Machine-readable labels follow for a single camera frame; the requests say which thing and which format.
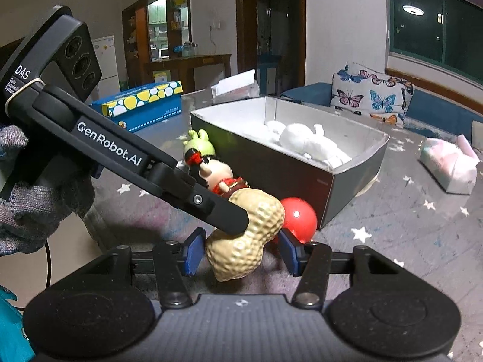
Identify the red dress girl figurine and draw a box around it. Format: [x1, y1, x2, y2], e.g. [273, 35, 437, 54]
[184, 149, 250, 198]

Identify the red round toy figure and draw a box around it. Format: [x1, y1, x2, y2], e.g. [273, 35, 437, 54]
[279, 197, 318, 243]

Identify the tan peanut toy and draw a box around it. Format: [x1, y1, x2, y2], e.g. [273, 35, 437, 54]
[206, 188, 285, 282]

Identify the green alien toy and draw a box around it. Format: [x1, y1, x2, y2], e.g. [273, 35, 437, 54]
[183, 129, 216, 161]

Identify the white plush rabbit doll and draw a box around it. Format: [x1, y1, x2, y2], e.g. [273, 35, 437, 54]
[264, 120, 352, 170]

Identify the grey gloved left hand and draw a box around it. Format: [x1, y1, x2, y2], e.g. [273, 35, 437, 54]
[1, 125, 97, 256]

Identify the white refrigerator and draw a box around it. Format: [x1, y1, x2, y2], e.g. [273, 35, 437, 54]
[91, 35, 120, 100]

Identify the black white storage box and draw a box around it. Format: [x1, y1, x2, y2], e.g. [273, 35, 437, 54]
[191, 97, 390, 226]

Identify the blue yellow spotted carton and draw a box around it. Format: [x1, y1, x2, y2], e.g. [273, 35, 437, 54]
[90, 81, 183, 132]

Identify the white tissue box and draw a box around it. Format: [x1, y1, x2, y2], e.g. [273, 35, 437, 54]
[211, 69, 260, 102]

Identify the wooden display cabinet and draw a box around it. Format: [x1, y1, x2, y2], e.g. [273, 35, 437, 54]
[121, 0, 192, 87]

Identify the wooden counter table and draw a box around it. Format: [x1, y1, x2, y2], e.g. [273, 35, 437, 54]
[142, 54, 231, 93]

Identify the butterfly print pillow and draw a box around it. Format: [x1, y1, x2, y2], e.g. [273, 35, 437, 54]
[331, 62, 414, 128]

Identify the pastel tissue pack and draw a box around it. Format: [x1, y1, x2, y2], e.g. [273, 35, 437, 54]
[419, 135, 480, 195]

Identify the blue sofa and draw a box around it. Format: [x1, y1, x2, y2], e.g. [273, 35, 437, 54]
[282, 78, 482, 140]

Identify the dark window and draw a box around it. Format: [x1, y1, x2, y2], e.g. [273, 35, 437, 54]
[390, 0, 482, 83]

